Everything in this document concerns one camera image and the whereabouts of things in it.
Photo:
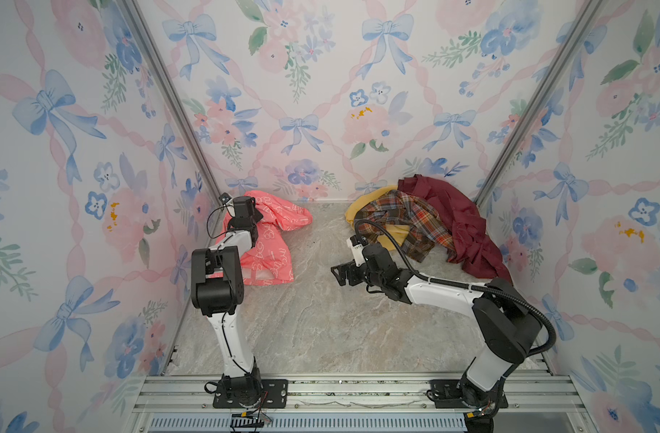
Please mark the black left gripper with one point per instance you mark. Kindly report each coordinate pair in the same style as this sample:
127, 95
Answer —
258, 214

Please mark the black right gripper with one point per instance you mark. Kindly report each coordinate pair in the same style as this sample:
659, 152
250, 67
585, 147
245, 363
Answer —
351, 269

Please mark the pink printed cloth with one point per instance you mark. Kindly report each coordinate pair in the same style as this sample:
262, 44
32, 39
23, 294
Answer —
269, 262

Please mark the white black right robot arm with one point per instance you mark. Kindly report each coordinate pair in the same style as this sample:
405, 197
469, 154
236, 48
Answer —
512, 330

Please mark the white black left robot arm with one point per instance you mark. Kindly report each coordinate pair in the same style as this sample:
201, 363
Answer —
266, 289

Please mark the yellow cloth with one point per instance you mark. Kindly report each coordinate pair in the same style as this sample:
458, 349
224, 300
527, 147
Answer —
368, 205

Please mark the plaid flannel shirt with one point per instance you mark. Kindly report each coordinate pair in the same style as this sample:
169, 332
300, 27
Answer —
426, 230

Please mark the maroon shirt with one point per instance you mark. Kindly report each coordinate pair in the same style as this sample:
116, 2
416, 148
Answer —
474, 249

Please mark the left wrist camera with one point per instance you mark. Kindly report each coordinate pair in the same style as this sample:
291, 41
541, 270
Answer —
225, 199

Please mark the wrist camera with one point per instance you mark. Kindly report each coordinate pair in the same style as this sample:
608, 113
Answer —
357, 243
225, 199

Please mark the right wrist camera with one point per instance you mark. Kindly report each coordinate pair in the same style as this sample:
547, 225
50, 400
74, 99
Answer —
357, 243

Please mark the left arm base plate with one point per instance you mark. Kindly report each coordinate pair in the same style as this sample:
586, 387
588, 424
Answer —
247, 392

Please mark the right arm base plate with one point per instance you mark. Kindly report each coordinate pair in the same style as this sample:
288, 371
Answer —
462, 395

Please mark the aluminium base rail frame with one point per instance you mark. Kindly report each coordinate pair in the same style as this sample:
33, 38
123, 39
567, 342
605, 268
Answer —
535, 401

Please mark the left corner aluminium post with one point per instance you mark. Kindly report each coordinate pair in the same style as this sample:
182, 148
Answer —
155, 61

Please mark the corner aluminium post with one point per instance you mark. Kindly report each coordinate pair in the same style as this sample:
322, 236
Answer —
155, 61
577, 32

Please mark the right corner aluminium post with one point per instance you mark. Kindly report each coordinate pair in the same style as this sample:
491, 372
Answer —
577, 32

